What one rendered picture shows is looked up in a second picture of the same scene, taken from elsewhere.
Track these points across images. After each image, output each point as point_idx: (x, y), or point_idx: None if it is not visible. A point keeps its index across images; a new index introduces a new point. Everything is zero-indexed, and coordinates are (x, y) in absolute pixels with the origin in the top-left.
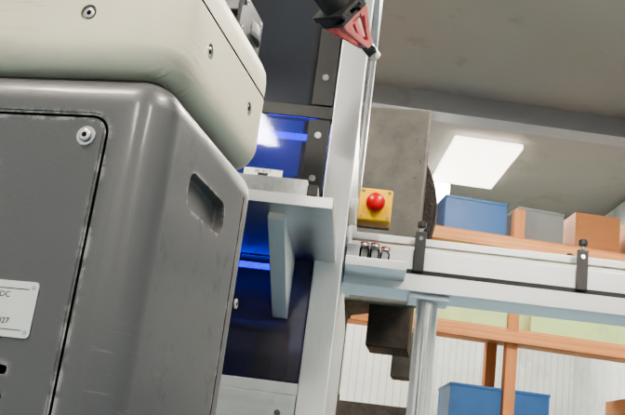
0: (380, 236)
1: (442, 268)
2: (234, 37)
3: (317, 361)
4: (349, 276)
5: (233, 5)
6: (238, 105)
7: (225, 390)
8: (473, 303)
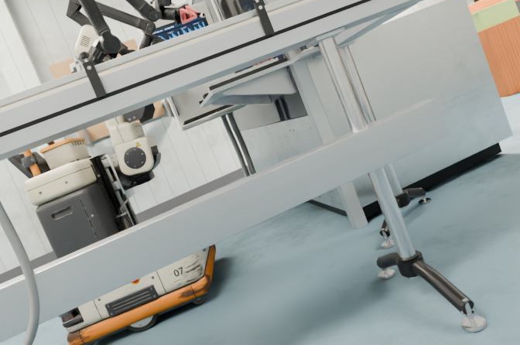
0: None
1: None
2: (47, 180)
3: (306, 105)
4: (313, 55)
5: None
6: (60, 187)
7: (301, 123)
8: (351, 39)
